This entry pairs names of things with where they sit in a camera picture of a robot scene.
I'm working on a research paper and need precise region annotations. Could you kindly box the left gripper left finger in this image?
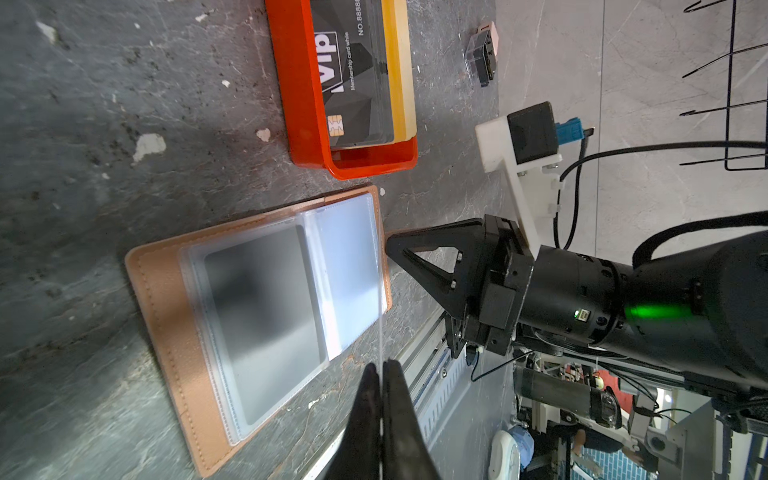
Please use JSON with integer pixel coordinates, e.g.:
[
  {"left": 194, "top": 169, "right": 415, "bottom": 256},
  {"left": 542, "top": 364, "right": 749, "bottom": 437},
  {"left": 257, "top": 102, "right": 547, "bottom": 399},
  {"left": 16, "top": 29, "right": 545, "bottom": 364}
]
[{"left": 325, "top": 363, "right": 381, "bottom": 480}]

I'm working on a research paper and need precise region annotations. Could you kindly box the tan leather card holder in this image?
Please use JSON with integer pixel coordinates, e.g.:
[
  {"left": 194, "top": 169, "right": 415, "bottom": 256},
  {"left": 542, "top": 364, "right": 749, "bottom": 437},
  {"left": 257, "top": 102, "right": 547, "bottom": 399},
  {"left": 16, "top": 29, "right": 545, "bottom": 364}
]
[{"left": 125, "top": 185, "right": 392, "bottom": 477}]

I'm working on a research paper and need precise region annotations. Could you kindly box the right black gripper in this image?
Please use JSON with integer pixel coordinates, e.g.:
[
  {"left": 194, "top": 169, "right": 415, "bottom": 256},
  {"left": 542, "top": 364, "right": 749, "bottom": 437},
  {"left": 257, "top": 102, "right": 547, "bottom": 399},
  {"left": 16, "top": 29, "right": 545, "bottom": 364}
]
[{"left": 385, "top": 215, "right": 535, "bottom": 355}]

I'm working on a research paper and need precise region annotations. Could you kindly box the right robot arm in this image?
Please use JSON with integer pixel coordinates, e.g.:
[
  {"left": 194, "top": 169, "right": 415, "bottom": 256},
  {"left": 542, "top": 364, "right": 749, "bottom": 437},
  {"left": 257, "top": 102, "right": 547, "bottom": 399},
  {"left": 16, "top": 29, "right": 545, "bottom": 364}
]
[{"left": 385, "top": 211, "right": 767, "bottom": 390}]

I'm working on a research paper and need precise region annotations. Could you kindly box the small black pink box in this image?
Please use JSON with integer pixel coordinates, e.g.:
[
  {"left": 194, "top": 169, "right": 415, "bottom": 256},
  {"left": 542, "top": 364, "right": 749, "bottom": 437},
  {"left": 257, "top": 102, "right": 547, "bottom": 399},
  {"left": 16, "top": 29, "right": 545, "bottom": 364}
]
[{"left": 465, "top": 22, "right": 499, "bottom": 87}]

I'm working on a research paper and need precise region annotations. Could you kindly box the white round object bottom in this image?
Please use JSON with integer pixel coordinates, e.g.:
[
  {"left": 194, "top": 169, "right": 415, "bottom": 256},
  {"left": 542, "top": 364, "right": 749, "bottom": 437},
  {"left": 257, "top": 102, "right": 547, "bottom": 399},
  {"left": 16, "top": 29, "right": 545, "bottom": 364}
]
[{"left": 487, "top": 425, "right": 535, "bottom": 480}]

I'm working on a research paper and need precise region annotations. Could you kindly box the red plastic tray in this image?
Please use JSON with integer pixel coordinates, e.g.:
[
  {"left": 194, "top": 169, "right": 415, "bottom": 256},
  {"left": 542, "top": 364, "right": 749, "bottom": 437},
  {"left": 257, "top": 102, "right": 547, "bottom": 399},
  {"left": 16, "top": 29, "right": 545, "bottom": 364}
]
[{"left": 265, "top": 0, "right": 418, "bottom": 180}]

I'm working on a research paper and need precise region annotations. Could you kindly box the black wire hook rack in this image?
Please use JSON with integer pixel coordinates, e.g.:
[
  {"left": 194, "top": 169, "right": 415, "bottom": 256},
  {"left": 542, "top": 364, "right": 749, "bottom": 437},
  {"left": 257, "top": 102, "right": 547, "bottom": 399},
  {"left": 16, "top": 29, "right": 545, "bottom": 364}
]
[{"left": 679, "top": 1, "right": 767, "bottom": 173}]

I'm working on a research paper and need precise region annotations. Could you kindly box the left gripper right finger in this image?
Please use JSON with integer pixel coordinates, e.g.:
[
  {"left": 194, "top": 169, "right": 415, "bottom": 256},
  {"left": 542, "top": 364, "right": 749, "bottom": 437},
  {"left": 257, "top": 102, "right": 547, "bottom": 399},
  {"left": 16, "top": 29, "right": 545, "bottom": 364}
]
[{"left": 382, "top": 359, "right": 440, "bottom": 480}]

